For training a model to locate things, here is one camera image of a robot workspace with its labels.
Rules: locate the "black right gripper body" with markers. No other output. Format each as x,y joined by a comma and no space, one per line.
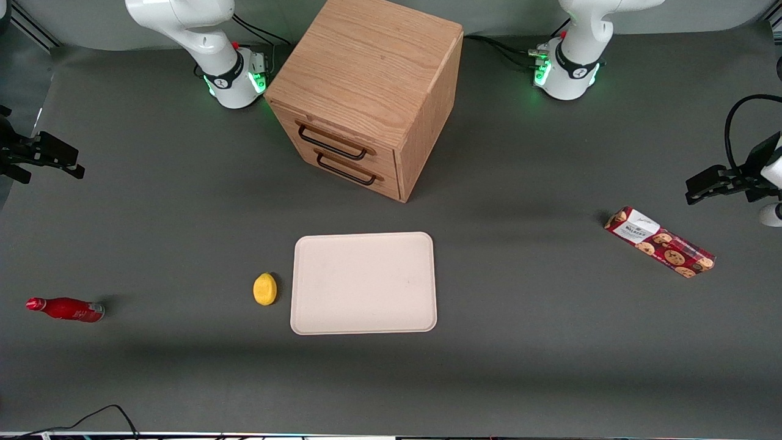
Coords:
6,148

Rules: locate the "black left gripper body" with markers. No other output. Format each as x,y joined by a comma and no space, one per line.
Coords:
756,164

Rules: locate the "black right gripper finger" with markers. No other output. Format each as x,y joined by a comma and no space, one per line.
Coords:
73,171
58,150

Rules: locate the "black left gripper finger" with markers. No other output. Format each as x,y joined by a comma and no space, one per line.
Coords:
715,191
712,177

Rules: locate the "wooden drawer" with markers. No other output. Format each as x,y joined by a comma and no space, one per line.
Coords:
391,189
385,160

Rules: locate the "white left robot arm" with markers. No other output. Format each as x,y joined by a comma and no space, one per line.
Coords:
574,73

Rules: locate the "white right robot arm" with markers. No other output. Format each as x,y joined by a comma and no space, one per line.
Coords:
220,79

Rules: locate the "wooden drawer cabinet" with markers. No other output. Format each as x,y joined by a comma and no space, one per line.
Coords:
366,61

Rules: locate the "red cookie box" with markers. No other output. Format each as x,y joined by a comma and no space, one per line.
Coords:
660,241

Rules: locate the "red bottle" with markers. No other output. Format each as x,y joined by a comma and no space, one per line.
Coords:
67,308

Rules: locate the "yellow lemon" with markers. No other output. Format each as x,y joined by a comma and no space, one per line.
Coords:
264,290

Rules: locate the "beige plastic tray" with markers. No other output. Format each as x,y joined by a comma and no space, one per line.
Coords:
363,284

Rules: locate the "aluminium frame rail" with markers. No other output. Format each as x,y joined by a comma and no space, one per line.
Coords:
36,27

